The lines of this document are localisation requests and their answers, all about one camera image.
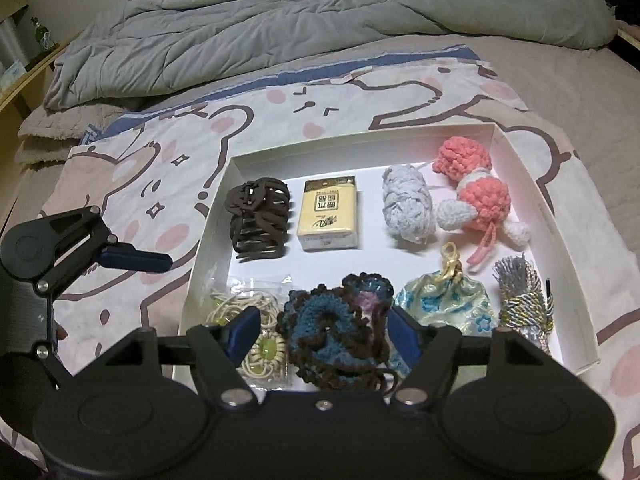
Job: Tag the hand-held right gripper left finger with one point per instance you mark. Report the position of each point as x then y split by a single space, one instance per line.
245 330

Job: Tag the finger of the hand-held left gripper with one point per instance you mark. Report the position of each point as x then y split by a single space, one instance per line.
140 259

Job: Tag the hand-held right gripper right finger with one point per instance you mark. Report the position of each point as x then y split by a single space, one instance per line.
405 335

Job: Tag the light blue brocade pouch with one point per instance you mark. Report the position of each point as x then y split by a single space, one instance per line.
445 300

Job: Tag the dark blue brown crochet scrunchie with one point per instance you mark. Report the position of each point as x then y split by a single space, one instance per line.
325 330

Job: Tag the white cardboard box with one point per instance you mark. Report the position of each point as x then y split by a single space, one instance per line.
370 255

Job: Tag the brown hair claw clip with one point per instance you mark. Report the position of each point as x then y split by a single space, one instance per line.
260 220

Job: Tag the grey crochet yarn bundle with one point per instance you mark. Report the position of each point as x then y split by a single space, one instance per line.
407 205

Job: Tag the yellow tissue pack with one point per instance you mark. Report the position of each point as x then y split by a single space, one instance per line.
327 215

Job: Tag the pink white crochet toy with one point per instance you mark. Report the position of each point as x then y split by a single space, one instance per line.
480 195

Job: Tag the person's left hand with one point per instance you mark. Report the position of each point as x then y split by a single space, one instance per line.
60 332

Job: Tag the beige fluffy pillows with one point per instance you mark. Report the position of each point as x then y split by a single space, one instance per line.
60 130

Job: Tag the bear printed blanket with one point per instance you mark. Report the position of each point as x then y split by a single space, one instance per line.
200 130

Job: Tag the curved wooden shelf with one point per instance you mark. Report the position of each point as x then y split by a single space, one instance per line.
30 85

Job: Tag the tissue box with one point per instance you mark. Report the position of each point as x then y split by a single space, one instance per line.
12 75

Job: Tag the green glass bottle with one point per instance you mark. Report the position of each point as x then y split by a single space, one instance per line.
41 37

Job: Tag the grey duvet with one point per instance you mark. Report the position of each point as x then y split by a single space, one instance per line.
300 20

